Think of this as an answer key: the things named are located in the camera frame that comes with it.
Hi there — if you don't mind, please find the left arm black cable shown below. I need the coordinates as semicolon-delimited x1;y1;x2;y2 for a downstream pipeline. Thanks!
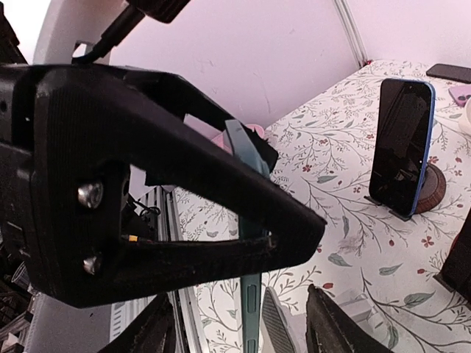
71;5;148;65

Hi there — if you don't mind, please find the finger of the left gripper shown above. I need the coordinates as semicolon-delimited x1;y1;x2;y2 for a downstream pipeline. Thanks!
122;68;278;188
13;65;326;308

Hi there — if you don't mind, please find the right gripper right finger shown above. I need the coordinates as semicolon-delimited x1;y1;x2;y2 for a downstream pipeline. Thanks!
305;285;391;353

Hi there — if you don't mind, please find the left aluminium frame post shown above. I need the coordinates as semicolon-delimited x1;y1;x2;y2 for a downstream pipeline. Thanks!
333;0;371;68

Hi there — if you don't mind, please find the black round folding stand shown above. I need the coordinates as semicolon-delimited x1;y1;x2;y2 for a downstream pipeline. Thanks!
365;159;446;221

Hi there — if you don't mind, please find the pink round object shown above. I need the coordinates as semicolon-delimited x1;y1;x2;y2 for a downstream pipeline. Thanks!
211;126;256;154

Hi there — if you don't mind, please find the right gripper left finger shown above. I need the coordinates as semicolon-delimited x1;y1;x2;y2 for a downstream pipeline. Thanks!
99;293;177;353

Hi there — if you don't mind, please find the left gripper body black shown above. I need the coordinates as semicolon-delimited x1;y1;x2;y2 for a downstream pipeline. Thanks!
1;65;40;287

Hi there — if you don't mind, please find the teal phone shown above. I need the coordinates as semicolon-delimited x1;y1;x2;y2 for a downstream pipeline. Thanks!
225;120;269;352

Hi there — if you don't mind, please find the white round dish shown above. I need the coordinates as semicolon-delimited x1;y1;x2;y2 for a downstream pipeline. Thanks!
458;112;471;136

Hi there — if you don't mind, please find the black phone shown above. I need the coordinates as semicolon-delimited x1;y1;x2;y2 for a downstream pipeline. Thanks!
441;213;471;302
426;63;471;84

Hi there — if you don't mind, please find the pink phone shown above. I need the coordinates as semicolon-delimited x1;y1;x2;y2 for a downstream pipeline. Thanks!
448;84;471;107

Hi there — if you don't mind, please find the blue phone face down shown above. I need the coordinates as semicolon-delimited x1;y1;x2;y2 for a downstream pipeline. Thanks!
369;78;436;219

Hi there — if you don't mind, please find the silver folding phone stand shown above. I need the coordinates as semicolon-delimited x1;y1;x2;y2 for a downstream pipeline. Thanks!
261;288;372;352

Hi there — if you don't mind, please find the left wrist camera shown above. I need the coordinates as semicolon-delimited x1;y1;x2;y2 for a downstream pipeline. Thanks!
127;0;190;24

